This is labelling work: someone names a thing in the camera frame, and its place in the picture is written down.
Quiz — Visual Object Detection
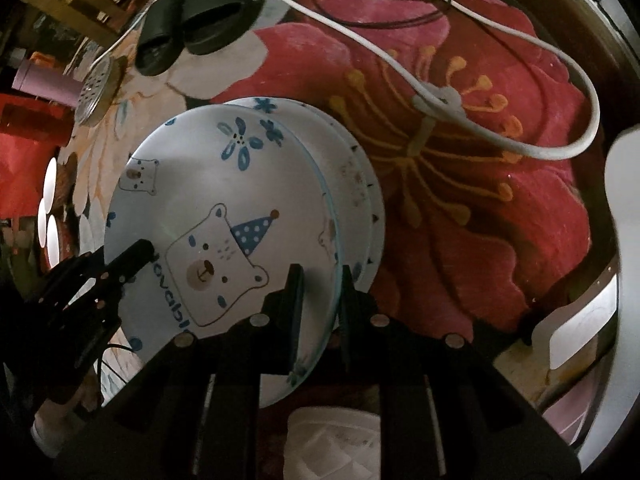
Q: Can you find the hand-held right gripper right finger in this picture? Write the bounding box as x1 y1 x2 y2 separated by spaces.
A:
340 265 583 480

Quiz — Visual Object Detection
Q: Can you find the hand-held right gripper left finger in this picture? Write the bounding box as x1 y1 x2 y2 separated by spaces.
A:
52 263 305 480

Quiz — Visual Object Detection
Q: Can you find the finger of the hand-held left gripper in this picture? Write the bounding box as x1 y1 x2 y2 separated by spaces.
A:
50 238 157 312
39 252 107 303

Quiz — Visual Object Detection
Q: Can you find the bear and flower print plate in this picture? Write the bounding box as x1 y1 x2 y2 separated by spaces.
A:
222 97 375 286
102 106 344 408

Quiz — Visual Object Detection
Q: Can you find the person's left forearm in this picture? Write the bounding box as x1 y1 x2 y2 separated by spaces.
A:
27 410 71 461

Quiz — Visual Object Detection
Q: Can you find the white textured cloth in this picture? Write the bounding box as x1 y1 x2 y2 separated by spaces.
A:
287 406 388 480

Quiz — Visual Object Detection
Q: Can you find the red box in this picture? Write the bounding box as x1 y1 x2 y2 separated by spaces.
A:
0 92 71 221

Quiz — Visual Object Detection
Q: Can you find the perforated metal lid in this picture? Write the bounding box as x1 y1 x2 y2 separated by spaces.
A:
74 55 128 127

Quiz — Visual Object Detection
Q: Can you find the pink cup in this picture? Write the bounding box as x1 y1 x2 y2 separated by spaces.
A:
12 57 83 108

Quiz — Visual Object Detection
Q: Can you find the white curved panel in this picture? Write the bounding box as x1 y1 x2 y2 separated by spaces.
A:
530 260 621 371

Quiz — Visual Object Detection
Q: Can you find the white rounded object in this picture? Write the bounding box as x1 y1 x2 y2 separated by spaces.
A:
604 122 640 281

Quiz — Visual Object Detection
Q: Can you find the wooden frame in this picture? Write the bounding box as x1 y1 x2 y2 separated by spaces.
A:
20 0 131 46

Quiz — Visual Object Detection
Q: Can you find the thick white power cable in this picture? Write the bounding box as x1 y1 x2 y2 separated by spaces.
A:
240 0 601 161

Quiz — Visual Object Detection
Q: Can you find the thin black cable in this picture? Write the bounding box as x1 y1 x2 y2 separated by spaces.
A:
295 0 596 111

